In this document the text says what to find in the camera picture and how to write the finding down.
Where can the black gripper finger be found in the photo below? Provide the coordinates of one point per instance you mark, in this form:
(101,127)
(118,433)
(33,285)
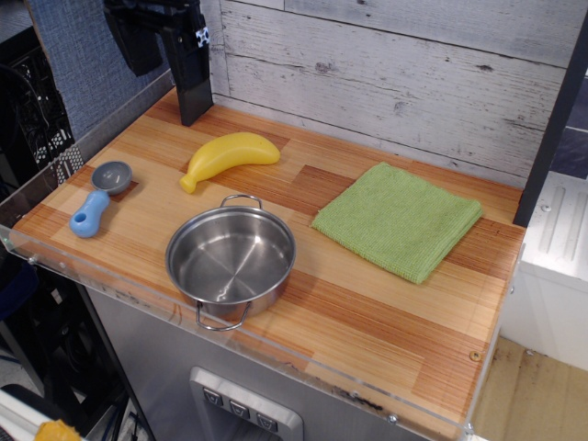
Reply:
(189,52)
(134,26)

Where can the yellow plastic toy banana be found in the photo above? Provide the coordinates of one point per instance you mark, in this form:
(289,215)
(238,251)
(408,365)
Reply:
(225,152)

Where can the green folded cloth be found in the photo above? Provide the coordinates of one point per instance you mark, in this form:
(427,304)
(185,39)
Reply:
(398,221)

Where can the blue fabric partition panel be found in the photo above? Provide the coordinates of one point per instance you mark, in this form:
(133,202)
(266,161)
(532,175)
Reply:
(101,95)

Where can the blue grey ice cream scoop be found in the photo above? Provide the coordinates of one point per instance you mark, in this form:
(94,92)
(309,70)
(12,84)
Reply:
(109,179)

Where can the black plastic crate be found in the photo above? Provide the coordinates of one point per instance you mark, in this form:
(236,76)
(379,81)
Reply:
(35,128)

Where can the stainless steel pot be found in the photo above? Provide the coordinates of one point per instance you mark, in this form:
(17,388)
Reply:
(233,261)

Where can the clear acrylic table guard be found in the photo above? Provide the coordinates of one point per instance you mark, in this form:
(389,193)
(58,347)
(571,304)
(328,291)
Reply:
(357,352)

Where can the silver dispenser button panel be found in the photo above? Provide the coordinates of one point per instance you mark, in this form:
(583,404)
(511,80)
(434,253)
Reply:
(229,411)

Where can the yellow object bottom left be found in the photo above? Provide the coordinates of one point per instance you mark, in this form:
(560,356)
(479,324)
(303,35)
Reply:
(56,431)

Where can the white metal side unit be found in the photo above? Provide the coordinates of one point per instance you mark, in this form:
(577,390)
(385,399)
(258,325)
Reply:
(546,309)

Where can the dark left frame post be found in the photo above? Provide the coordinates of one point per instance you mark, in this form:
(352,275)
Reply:
(194,102)

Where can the dark frame post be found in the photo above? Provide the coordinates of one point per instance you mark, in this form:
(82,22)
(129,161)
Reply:
(570,87)
(194,102)

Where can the dark right frame post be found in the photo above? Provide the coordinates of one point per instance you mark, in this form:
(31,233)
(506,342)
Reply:
(570,87)

